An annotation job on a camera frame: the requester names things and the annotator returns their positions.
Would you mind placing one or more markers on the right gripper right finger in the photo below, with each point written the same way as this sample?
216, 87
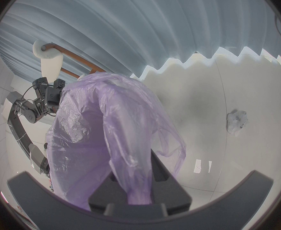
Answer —
169, 188

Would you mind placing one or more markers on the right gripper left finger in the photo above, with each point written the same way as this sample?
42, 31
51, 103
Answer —
104, 195

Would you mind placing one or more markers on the purple plastic bag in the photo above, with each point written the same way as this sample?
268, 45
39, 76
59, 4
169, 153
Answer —
95, 128

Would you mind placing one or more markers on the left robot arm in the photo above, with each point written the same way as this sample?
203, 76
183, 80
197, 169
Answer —
31, 114

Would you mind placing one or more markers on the crumpled white paper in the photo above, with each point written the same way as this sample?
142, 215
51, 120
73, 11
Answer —
236, 122

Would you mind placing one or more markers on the white chair with wooden legs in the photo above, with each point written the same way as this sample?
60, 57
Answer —
50, 68

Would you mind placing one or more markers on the pale blue curtain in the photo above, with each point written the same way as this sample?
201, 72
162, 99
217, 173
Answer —
131, 20

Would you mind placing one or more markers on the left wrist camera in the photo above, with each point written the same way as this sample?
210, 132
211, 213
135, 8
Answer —
59, 83

